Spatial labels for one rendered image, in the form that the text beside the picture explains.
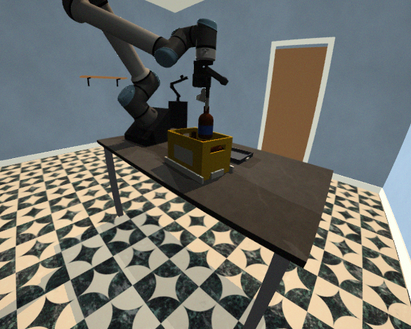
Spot yellow bottle crate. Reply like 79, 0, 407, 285
168, 127, 233, 181

